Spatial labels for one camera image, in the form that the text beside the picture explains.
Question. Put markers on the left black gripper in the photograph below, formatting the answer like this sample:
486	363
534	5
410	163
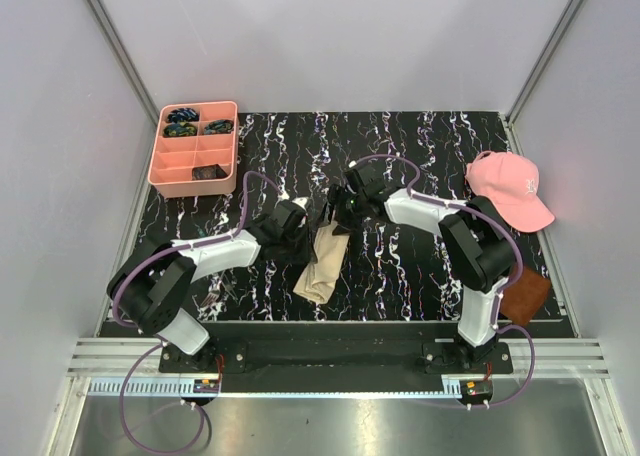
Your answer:
306	255

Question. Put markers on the left orange connector box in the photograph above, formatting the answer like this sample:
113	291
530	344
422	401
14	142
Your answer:
206	386

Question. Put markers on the pink plastic divided organizer box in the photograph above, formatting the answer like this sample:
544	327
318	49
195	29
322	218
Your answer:
172	160

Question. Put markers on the beige cloth napkin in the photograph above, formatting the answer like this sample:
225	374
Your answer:
318	280

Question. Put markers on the grey slotted cable duct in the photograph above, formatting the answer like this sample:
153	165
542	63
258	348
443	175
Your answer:
145	386

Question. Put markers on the blue yellow patterned object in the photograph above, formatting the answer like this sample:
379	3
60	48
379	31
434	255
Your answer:
180	129

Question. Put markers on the blue patterned object right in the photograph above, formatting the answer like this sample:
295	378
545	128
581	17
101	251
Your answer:
220	126

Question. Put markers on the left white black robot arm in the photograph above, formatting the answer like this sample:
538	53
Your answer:
152	285

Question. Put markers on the pink baseball cap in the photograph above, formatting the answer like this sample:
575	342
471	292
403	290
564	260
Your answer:
510	182

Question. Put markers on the dark patterned object in box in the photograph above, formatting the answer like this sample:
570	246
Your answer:
209	172

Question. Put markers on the blue patterned object top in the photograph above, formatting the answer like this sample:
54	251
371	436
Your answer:
182	114

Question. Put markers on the clear plastic utensils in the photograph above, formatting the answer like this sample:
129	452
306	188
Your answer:
220	288

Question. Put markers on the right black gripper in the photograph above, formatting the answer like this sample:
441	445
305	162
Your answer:
337	196

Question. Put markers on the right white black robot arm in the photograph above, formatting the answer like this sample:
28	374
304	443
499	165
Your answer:
484	256

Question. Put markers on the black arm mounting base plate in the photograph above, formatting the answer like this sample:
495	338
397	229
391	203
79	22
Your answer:
343	357

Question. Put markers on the brown suede cloth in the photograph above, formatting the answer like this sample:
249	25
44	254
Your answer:
522	300

